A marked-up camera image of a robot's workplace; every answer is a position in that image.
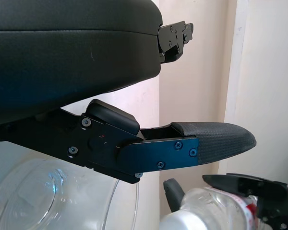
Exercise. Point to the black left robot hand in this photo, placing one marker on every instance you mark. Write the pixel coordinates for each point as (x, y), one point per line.
(62, 60)

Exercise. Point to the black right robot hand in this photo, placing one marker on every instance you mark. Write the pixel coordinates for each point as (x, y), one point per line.
(273, 198)

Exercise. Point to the clear plastic water bottle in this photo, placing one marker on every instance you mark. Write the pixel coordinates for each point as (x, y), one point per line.
(206, 213)

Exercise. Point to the clear glass cup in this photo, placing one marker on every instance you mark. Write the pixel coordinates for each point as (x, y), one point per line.
(38, 203)

